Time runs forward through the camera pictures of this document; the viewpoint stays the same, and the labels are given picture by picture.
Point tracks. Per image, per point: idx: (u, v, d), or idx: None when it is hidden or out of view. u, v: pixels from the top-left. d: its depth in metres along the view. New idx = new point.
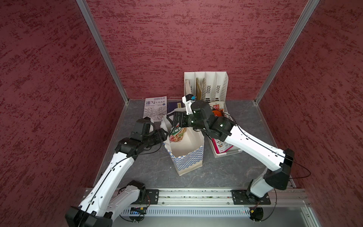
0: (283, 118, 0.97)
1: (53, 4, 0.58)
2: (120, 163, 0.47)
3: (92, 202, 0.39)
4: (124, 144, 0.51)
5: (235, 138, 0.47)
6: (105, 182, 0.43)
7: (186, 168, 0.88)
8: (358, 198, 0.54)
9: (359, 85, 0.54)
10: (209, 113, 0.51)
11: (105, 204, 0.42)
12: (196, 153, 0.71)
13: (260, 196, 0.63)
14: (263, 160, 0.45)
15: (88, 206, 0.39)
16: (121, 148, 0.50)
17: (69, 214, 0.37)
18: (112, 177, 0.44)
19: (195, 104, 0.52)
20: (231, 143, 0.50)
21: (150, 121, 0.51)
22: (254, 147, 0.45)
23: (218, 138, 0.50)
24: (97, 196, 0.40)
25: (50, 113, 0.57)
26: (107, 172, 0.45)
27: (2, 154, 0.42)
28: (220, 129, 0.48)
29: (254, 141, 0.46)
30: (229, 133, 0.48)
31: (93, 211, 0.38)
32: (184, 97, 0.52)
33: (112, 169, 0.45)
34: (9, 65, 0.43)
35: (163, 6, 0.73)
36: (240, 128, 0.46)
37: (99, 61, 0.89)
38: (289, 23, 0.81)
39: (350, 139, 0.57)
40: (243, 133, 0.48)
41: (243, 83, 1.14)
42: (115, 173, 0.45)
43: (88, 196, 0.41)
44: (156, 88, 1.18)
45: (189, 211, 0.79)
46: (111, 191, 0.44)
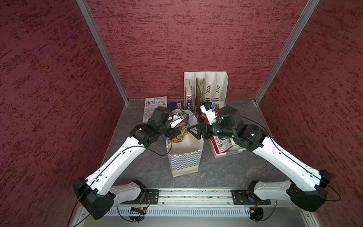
0: (283, 118, 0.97)
1: (53, 4, 0.58)
2: (131, 149, 0.45)
3: (97, 180, 0.40)
4: (139, 130, 0.49)
5: (267, 151, 0.44)
6: (112, 164, 0.42)
7: (181, 169, 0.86)
8: (358, 198, 0.54)
9: (359, 85, 0.54)
10: (237, 120, 0.48)
11: (108, 184, 0.42)
12: (194, 156, 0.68)
13: (263, 197, 0.62)
14: (296, 178, 0.42)
15: (92, 182, 0.40)
16: (135, 134, 0.48)
17: (76, 185, 0.39)
18: (121, 160, 0.43)
19: (223, 110, 0.50)
20: (263, 154, 0.45)
21: (169, 110, 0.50)
22: (286, 162, 0.42)
23: (248, 147, 0.47)
24: (103, 176, 0.41)
25: (50, 113, 0.57)
26: (116, 153, 0.45)
27: (2, 154, 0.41)
28: (251, 138, 0.45)
29: (288, 158, 0.43)
30: (261, 144, 0.44)
31: (96, 188, 0.39)
32: (203, 106, 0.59)
33: (121, 152, 0.45)
34: (9, 65, 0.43)
35: (163, 6, 0.73)
36: (273, 141, 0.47)
37: (99, 61, 0.89)
38: (289, 23, 0.81)
39: (350, 139, 0.57)
40: (275, 146, 0.44)
41: (243, 83, 1.14)
42: (124, 157, 0.44)
43: (94, 173, 0.41)
44: (156, 88, 1.17)
45: (189, 211, 0.79)
46: (116, 173, 0.43)
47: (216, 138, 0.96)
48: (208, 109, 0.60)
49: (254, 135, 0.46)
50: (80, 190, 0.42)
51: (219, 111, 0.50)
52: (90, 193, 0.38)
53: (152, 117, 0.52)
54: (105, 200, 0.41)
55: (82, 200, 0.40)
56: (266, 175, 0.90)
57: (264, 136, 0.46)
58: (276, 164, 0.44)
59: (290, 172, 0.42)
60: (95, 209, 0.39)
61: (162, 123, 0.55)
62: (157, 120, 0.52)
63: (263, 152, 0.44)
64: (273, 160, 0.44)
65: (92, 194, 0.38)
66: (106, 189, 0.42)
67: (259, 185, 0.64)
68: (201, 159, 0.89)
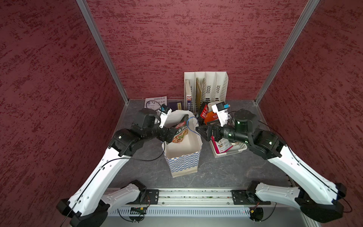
0: (283, 118, 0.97)
1: (53, 4, 0.58)
2: (111, 162, 0.40)
3: (78, 202, 0.37)
4: (118, 138, 0.43)
5: (285, 161, 0.41)
6: (93, 182, 0.39)
7: (180, 170, 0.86)
8: (358, 198, 0.54)
9: (359, 85, 0.54)
10: (255, 126, 0.45)
11: (92, 203, 0.39)
12: (192, 158, 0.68)
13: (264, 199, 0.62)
14: (312, 190, 0.40)
15: (74, 204, 0.37)
16: (115, 144, 0.42)
17: (59, 207, 0.37)
18: (101, 176, 0.39)
19: (239, 115, 0.45)
20: (280, 164, 0.43)
21: (154, 113, 0.49)
22: (304, 175, 0.40)
23: (264, 155, 0.43)
24: (83, 196, 0.38)
25: (50, 113, 0.57)
26: (96, 170, 0.40)
27: (2, 154, 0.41)
28: (269, 147, 0.42)
29: (306, 170, 0.41)
30: (280, 155, 0.42)
31: (79, 211, 0.36)
32: (215, 106, 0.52)
33: (101, 168, 0.40)
34: (9, 65, 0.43)
35: (163, 6, 0.73)
36: (291, 152, 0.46)
37: (99, 61, 0.89)
38: (289, 23, 0.81)
39: (350, 139, 0.57)
40: (293, 158, 0.42)
41: (243, 83, 1.14)
42: (104, 173, 0.39)
43: (76, 194, 0.38)
44: (156, 88, 1.17)
45: (189, 211, 0.79)
46: (99, 191, 0.40)
47: None
48: (220, 109, 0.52)
49: (272, 143, 0.43)
50: (64, 212, 0.40)
51: (236, 116, 0.45)
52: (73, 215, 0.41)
53: (137, 121, 0.46)
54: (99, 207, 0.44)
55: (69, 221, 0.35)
56: (266, 176, 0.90)
57: (282, 145, 0.43)
58: (291, 173, 0.42)
59: (307, 184, 0.40)
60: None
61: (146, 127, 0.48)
62: (141, 124, 0.46)
63: (280, 161, 0.42)
64: (290, 171, 0.42)
65: (75, 218, 0.36)
66: (92, 208, 0.39)
67: (261, 186, 0.64)
68: (201, 159, 0.89)
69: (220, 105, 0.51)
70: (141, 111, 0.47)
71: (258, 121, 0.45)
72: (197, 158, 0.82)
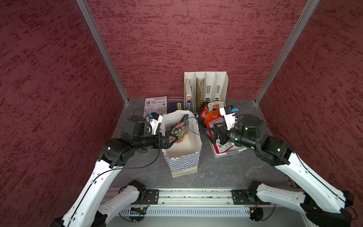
0: (283, 118, 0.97)
1: (53, 4, 0.58)
2: (102, 176, 0.39)
3: (73, 219, 0.36)
4: (108, 149, 0.41)
5: (295, 170, 0.41)
6: (86, 197, 0.38)
7: (180, 170, 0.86)
8: (358, 198, 0.54)
9: (359, 85, 0.54)
10: (263, 133, 0.44)
11: (88, 218, 0.38)
12: (192, 159, 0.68)
13: (263, 200, 0.63)
14: (319, 198, 0.40)
15: (69, 222, 0.36)
16: (105, 156, 0.41)
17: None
18: (94, 190, 0.38)
19: (247, 121, 0.44)
20: (287, 172, 0.43)
21: (144, 120, 0.49)
22: (313, 183, 0.40)
23: (272, 162, 0.42)
24: (78, 213, 0.37)
25: (50, 113, 0.57)
26: (87, 185, 0.39)
27: (2, 154, 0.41)
28: (277, 154, 0.42)
29: (315, 178, 0.40)
30: (288, 162, 0.41)
31: None
32: (223, 109, 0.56)
33: (93, 182, 0.39)
34: (9, 65, 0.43)
35: (163, 6, 0.73)
36: (300, 159, 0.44)
37: (99, 60, 0.89)
38: (289, 23, 0.81)
39: (350, 139, 0.57)
40: (302, 165, 0.42)
41: (243, 83, 1.14)
42: (97, 187, 0.39)
43: (69, 212, 0.37)
44: (156, 88, 1.17)
45: (189, 211, 0.79)
46: (94, 204, 0.39)
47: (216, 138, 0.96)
48: (228, 113, 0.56)
49: (280, 150, 0.42)
50: None
51: (244, 122, 0.44)
52: None
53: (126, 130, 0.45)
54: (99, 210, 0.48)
55: None
56: (266, 176, 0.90)
57: (290, 152, 0.43)
58: (298, 180, 0.42)
59: (314, 192, 0.40)
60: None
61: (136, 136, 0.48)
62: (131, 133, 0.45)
63: (289, 170, 0.41)
64: (298, 178, 0.42)
65: None
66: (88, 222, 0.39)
67: (263, 187, 0.64)
68: (201, 159, 0.89)
69: (228, 108, 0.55)
70: (129, 119, 0.45)
71: (265, 128, 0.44)
72: (197, 158, 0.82)
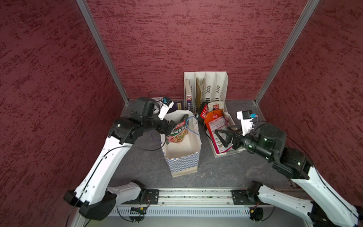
0: (283, 118, 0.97)
1: (53, 4, 0.58)
2: (112, 152, 0.39)
3: (85, 191, 0.37)
4: (117, 126, 0.41)
5: (314, 186, 0.39)
6: (96, 172, 0.38)
7: (180, 170, 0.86)
8: (358, 198, 0.54)
9: (359, 85, 0.54)
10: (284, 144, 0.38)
11: (99, 191, 0.39)
12: (192, 159, 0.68)
13: (264, 200, 0.63)
14: (332, 212, 0.40)
15: (82, 194, 0.37)
16: (114, 132, 0.41)
17: (66, 198, 0.37)
18: (104, 166, 0.38)
19: (267, 131, 0.42)
20: (303, 186, 0.42)
21: (153, 100, 0.49)
22: (330, 200, 0.39)
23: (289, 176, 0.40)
24: (90, 186, 0.37)
25: (50, 113, 0.57)
26: (98, 160, 0.39)
27: (2, 154, 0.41)
28: (297, 169, 0.39)
29: (332, 193, 0.40)
30: (308, 177, 0.39)
31: (86, 200, 0.36)
32: (240, 112, 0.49)
33: (104, 157, 0.39)
34: (9, 65, 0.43)
35: (163, 6, 0.73)
36: (318, 172, 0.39)
37: (99, 60, 0.89)
38: (289, 23, 0.81)
39: (350, 139, 0.57)
40: (321, 180, 0.40)
41: (243, 83, 1.14)
42: (107, 162, 0.39)
43: (81, 184, 0.38)
44: (156, 88, 1.17)
45: (189, 211, 0.79)
46: (105, 178, 0.40)
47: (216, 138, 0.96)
48: (246, 117, 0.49)
49: (301, 164, 0.40)
50: (72, 202, 0.40)
51: (263, 131, 0.42)
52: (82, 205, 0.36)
53: (135, 109, 0.45)
54: (102, 205, 0.40)
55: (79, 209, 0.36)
56: (266, 176, 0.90)
57: (309, 167, 0.41)
58: (311, 193, 0.41)
59: (329, 206, 0.40)
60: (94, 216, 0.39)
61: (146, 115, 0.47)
62: (141, 110, 0.45)
63: (307, 184, 0.40)
64: (314, 192, 0.41)
65: (84, 207, 0.36)
66: (99, 196, 0.39)
67: (265, 189, 0.63)
68: (201, 159, 0.89)
69: (246, 113, 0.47)
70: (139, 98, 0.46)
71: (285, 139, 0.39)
72: (197, 159, 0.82)
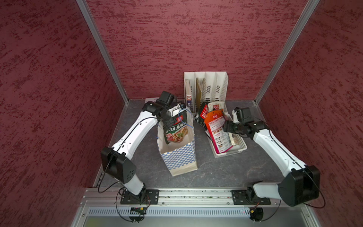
0: (283, 118, 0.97)
1: (53, 4, 0.58)
2: (146, 119, 0.51)
3: (122, 145, 0.45)
4: (150, 105, 0.55)
5: (261, 136, 0.54)
6: (133, 133, 0.48)
7: (178, 168, 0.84)
8: (358, 198, 0.54)
9: (359, 85, 0.54)
10: (247, 114, 0.64)
11: (132, 151, 0.48)
12: (187, 152, 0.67)
13: (258, 195, 0.63)
14: (279, 162, 0.47)
15: (119, 147, 0.45)
16: (147, 109, 0.54)
17: (103, 152, 0.44)
18: (140, 128, 0.49)
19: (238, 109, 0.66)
20: (258, 142, 0.56)
21: (174, 95, 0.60)
22: (274, 148, 0.49)
23: (249, 135, 0.60)
24: (126, 142, 0.46)
25: (50, 113, 0.57)
26: (134, 125, 0.50)
27: (2, 154, 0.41)
28: (252, 126, 0.58)
29: (279, 145, 0.50)
30: (258, 129, 0.56)
31: (124, 152, 0.44)
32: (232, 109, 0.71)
33: (139, 123, 0.50)
34: (9, 65, 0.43)
35: (163, 6, 0.73)
36: (271, 133, 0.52)
37: (99, 60, 0.89)
38: (289, 23, 0.81)
39: (350, 139, 0.57)
40: (270, 135, 0.54)
41: (243, 83, 1.14)
42: (142, 126, 0.50)
43: (119, 140, 0.47)
44: (156, 88, 1.18)
45: (189, 211, 0.79)
46: (138, 141, 0.50)
47: (216, 138, 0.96)
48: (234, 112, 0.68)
49: (254, 123, 0.59)
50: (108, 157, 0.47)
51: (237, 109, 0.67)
52: (119, 155, 0.43)
53: (160, 98, 0.61)
54: (133, 164, 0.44)
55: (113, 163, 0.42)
56: (266, 176, 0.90)
57: (264, 129, 0.56)
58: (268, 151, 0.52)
59: (278, 158, 0.48)
60: (124, 172, 0.44)
61: (169, 104, 0.64)
62: (165, 100, 0.61)
63: (259, 138, 0.55)
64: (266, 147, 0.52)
65: (123, 156, 0.43)
66: (131, 155, 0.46)
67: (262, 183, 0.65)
68: (201, 159, 0.89)
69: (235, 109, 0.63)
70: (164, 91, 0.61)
71: (248, 111, 0.64)
72: (194, 153, 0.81)
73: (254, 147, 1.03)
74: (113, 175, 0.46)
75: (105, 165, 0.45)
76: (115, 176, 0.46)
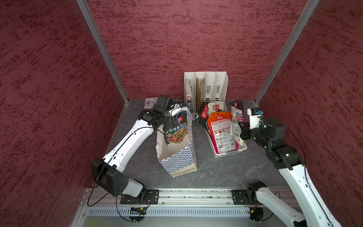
0: (283, 118, 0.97)
1: (53, 4, 0.58)
2: (141, 129, 0.49)
3: (114, 157, 0.43)
4: (146, 113, 0.53)
5: (293, 177, 0.43)
6: (125, 143, 0.46)
7: (177, 170, 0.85)
8: (358, 198, 0.54)
9: (359, 85, 0.54)
10: (280, 135, 0.48)
11: (124, 162, 0.45)
12: (185, 155, 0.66)
13: (258, 200, 0.64)
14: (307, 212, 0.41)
15: (110, 160, 0.42)
16: (143, 117, 0.52)
17: (93, 164, 0.41)
18: (133, 139, 0.47)
19: (270, 120, 0.51)
20: (284, 178, 0.46)
21: (172, 98, 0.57)
22: (308, 198, 0.40)
23: (275, 164, 0.48)
24: (118, 153, 0.44)
25: (50, 113, 0.57)
26: (128, 135, 0.47)
27: (2, 154, 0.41)
28: (282, 157, 0.45)
29: (313, 193, 0.41)
30: (290, 166, 0.44)
31: (114, 165, 0.41)
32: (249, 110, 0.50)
33: (133, 133, 0.48)
34: (9, 65, 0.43)
35: (163, 6, 0.73)
36: (306, 170, 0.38)
37: (99, 60, 0.89)
38: (289, 23, 0.81)
39: (350, 139, 0.57)
40: (305, 177, 0.43)
41: (243, 83, 1.14)
42: (135, 137, 0.47)
43: (110, 152, 0.44)
44: (156, 88, 1.18)
45: (189, 211, 0.79)
46: (131, 152, 0.47)
47: (217, 138, 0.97)
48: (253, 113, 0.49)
49: (288, 153, 0.46)
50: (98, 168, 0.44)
51: (266, 121, 0.51)
52: (110, 168, 0.41)
53: (158, 103, 0.57)
54: (123, 176, 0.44)
55: (102, 176, 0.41)
56: (266, 176, 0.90)
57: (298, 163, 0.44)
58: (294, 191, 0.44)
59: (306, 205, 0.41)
60: (114, 185, 0.42)
61: (166, 109, 0.60)
62: (162, 105, 0.57)
63: (289, 175, 0.44)
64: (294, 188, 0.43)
65: (112, 169, 0.41)
66: (122, 167, 0.45)
67: (266, 190, 0.63)
68: (201, 159, 0.89)
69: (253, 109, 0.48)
70: (161, 94, 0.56)
71: (284, 131, 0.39)
72: (192, 155, 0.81)
73: (254, 147, 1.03)
74: (103, 186, 0.44)
75: (95, 177, 0.42)
76: (105, 187, 0.42)
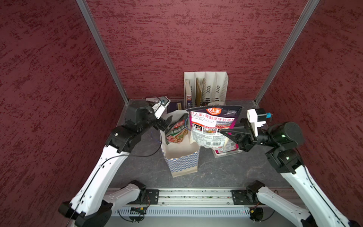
0: (283, 118, 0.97)
1: (53, 4, 0.58)
2: (110, 160, 0.40)
3: (82, 202, 0.37)
4: (115, 135, 0.42)
5: (296, 179, 0.42)
6: (93, 182, 0.38)
7: (180, 170, 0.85)
8: (358, 198, 0.54)
9: (359, 85, 0.54)
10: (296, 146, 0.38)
11: (95, 203, 0.39)
12: (192, 157, 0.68)
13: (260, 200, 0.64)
14: (315, 210, 0.41)
15: (77, 205, 0.37)
16: (112, 141, 0.42)
17: (61, 211, 0.36)
18: (102, 174, 0.39)
19: (292, 129, 0.40)
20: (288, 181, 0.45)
21: (145, 107, 0.46)
22: (314, 198, 0.40)
23: (276, 168, 0.44)
24: (86, 196, 0.37)
25: (50, 113, 0.57)
26: (95, 169, 0.40)
27: (2, 154, 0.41)
28: (285, 163, 0.43)
29: (318, 192, 0.41)
30: (294, 171, 0.43)
31: (82, 211, 0.36)
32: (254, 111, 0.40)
33: (101, 166, 0.40)
34: (9, 65, 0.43)
35: (163, 6, 0.73)
36: (307, 171, 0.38)
37: (99, 60, 0.89)
38: (289, 23, 0.81)
39: (350, 139, 0.57)
40: (307, 178, 0.42)
41: (243, 83, 1.14)
42: (105, 171, 0.39)
43: (77, 195, 0.38)
44: (156, 88, 1.18)
45: (189, 211, 0.79)
46: (102, 189, 0.40)
47: None
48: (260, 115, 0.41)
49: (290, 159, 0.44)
50: (67, 214, 0.39)
51: (287, 130, 0.40)
52: (78, 216, 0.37)
53: (128, 117, 0.45)
54: (98, 216, 0.39)
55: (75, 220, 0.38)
56: (266, 176, 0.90)
57: (299, 164, 0.44)
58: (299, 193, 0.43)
59: (316, 210, 0.40)
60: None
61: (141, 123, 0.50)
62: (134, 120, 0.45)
63: (291, 178, 0.43)
64: (298, 188, 0.43)
65: (80, 218, 0.35)
66: (96, 206, 0.39)
67: (266, 190, 0.63)
68: (201, 159, 0.89)
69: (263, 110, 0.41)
70: (130, 105, 0.45)
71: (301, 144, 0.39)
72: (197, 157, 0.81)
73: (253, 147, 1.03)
74: None
75: None
76: None
